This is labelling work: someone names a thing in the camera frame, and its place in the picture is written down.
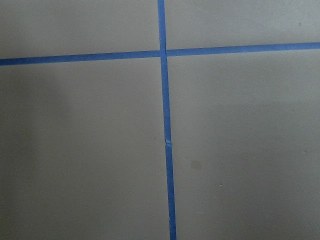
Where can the brown paper table cover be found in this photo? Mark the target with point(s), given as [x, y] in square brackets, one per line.
[159, 119]

